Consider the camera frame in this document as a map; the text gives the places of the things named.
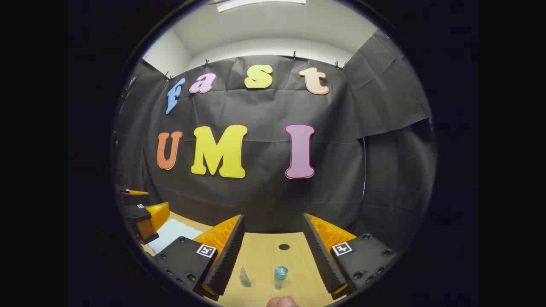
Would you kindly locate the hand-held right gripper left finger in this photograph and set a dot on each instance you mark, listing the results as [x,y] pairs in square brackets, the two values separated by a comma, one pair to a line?
[228,256]

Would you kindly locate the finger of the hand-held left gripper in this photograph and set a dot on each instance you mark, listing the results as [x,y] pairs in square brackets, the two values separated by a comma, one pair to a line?
[143,215]
[132,199]

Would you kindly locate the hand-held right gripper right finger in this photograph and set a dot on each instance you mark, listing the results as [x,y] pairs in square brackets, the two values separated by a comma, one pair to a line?
[320,256]

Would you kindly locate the white blue cream tube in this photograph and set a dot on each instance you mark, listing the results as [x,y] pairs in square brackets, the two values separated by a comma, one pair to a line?
[245,277]

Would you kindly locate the light blue small suitcase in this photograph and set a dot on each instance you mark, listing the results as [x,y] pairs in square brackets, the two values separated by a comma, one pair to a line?
[175,233]

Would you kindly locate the blue clear lotion bottle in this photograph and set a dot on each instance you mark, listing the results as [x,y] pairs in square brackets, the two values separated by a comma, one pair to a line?
[280,277]

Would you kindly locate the black round table grommet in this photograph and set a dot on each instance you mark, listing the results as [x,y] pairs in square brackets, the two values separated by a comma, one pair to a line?
[284,247]

